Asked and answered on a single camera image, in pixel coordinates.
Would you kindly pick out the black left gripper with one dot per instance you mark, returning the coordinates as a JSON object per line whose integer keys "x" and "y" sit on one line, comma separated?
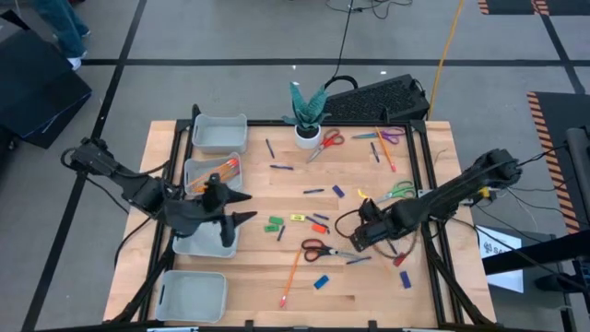
{"x": 214, "y": 193}

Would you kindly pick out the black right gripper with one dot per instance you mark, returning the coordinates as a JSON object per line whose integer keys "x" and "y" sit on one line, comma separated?
{"x": 373, "y": 230}

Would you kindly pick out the blue crayon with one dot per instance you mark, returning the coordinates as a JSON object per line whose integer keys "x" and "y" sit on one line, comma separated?
{"x": 358, "y": 260}
{"x": 281, "y": 233}
{"x": 313, "y": 191}
{"x": 281, "y": 167}
{"x": 313, "y": 220}
{"x": 321, "y": 216}
{"x": 392, "y": 247}

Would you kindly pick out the black and red scissors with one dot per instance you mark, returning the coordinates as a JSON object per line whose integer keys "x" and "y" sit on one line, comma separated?
{"x": 338, "y": 252}

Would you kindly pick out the blue marker pen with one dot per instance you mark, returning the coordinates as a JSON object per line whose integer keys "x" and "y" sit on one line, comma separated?
{"x": 270, "y": 148}

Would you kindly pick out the dark blue pen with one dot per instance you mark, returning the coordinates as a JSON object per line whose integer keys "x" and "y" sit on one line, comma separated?
{"x": 374, "y": 152}

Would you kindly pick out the purple and teal scissors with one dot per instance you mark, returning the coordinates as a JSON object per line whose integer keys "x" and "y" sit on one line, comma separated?
{"x": 369, "y": 135}

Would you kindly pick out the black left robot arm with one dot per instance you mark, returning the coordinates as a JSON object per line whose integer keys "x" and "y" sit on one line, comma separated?
{"x": 143, "y": 191}

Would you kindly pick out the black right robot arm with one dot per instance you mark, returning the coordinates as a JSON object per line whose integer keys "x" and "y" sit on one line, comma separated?
{"x": 456, "y": 189}

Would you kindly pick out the green eraser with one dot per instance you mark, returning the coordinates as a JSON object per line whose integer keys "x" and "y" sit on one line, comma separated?
{"x": 276, "y": 220}
{"x": 271, "y": 228}

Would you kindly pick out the red eraser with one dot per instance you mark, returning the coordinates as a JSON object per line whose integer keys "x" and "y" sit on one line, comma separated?
{"x": 399, "y": 259}

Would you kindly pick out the grey plastic bin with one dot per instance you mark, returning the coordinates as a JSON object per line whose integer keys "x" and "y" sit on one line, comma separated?
{"x": 191, "y": 297}
{"x": 198, "y": 166}
{"x": 203, "y": 244}
{"x": 219, "y": 136}

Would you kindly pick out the dark blue eraser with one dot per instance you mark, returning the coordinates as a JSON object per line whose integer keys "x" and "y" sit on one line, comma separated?
{"x": 405, "y": 279}
{"x": 338, "y": 191}

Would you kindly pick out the yellow eraser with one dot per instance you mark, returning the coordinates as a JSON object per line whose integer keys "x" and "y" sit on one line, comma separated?
{"x": 298, "y": 217}

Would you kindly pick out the light blue eraser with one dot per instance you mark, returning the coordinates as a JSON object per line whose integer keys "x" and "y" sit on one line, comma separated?
{"x": 321, "y": 281}

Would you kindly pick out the green plant in white pot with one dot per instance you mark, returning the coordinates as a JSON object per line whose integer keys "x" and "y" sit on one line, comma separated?
{"x": 306, "y": 113}

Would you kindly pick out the yellow connector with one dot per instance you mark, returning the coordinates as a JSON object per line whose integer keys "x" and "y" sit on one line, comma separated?
{"x": 484, "y": 192}

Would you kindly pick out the white paper sign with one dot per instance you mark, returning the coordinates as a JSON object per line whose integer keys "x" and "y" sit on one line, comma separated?
{"x": 500, "y": 281}

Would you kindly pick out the black metal beam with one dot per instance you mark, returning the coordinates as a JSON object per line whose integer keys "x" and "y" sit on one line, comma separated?
{"x": 544, "y": 251}

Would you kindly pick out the black hazard striped floor mat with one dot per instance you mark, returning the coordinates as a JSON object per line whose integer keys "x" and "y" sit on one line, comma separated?
{"x": 558, "y": 120}
{"x": 511, "y": 7}

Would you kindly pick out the black floor block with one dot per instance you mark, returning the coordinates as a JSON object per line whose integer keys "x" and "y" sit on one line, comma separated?
{"x": 37, "y": 92}

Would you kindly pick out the person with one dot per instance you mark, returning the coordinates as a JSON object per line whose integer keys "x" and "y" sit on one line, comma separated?
{"x": 64, "y": 27}

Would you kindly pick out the black metal table frame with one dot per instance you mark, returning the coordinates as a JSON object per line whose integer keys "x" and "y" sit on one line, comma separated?
{"x": 359, "y": 123}

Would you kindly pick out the dark grey post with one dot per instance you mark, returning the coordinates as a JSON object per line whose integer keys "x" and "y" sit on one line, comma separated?
{"x": 581, "y": 175}

